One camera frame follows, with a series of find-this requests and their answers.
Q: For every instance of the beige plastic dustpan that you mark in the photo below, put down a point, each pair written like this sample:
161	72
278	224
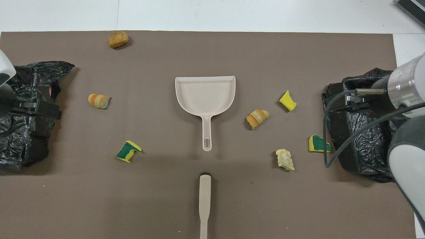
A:
206	96

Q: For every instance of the dark ribbed box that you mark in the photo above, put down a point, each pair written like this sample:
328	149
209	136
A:
413	8

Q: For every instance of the plain yellow sponge piece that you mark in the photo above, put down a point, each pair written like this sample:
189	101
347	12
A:
287	101

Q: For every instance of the pale bread piece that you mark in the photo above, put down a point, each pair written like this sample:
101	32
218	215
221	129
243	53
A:
285	160

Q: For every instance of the brown bread chunk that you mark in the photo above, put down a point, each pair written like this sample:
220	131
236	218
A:
118	39

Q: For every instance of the open black bag lined bin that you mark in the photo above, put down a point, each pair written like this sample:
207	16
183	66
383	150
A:
365	152

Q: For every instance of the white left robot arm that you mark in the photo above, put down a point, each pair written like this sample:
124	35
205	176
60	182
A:
5	66

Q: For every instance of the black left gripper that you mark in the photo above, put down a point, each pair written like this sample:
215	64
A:
14	107

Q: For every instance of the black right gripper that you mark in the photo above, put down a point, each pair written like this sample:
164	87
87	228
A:
380	99

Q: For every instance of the pink bin under bag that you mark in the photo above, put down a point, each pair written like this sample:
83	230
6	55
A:
50	90

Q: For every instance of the orange striped croissant piece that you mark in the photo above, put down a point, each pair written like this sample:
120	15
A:
257	119
98	101

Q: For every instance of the brown table mat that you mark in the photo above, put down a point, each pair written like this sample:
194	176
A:
199	49

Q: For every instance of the crumpled black bag over bin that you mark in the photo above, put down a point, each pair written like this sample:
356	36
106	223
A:
33	139

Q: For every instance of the beige hand brush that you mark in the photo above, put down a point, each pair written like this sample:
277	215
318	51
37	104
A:
205	199

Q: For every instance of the green and yellow sponge piece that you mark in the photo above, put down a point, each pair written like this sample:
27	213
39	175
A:
318	144
127	151

